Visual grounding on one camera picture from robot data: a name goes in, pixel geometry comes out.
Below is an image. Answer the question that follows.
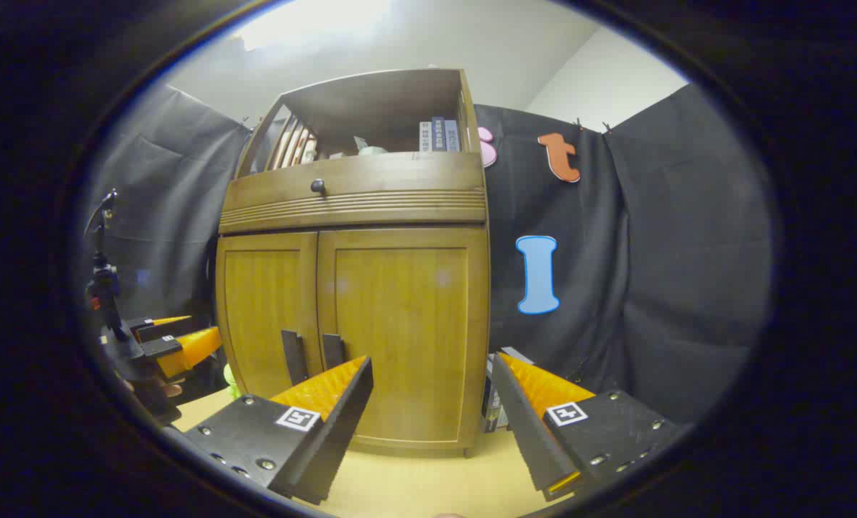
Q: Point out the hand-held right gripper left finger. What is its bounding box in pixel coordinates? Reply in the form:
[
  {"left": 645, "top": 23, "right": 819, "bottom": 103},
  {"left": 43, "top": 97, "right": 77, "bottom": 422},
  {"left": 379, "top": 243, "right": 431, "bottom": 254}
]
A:
[{"left": 182, "top": 355, "right": 374, "bottom": 506}]

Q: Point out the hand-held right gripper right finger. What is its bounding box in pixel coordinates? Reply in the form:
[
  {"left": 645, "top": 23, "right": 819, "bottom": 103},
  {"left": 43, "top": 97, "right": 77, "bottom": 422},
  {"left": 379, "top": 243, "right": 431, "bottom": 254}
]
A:
[{"left": 491, "top": 351, "right": 688, "bottom": 502}]

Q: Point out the wooden shoe cabinet door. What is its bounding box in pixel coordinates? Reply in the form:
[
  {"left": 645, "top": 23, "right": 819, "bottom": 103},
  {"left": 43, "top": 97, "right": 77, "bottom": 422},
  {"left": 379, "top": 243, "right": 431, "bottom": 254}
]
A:
[
  {"left": 216, "top": 232, "right": 323, "bottom": 400},
  {"left": 317, "top": 227, "right": 490, "bottom": 450}
]

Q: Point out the wooden double-door shoe cabinet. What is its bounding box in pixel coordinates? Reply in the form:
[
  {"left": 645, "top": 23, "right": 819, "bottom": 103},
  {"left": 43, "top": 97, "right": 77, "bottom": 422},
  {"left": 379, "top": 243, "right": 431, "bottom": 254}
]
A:
[{"left": 214, "top": 68, "right": 491, "bottom": 458}]

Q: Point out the wooden cabinet drawer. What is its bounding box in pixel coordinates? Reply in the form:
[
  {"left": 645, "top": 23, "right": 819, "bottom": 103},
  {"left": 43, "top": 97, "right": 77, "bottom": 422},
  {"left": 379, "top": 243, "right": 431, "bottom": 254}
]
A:
[{"left": 219, "top": 151, "right": 488, "bottom": 235}]

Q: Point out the black backdrop cloth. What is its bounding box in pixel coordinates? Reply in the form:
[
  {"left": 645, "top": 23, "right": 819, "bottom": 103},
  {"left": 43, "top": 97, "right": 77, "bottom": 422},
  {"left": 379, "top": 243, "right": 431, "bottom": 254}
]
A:
[{"left": 85, "top": 81, "right": 773, "bottom": 427}]

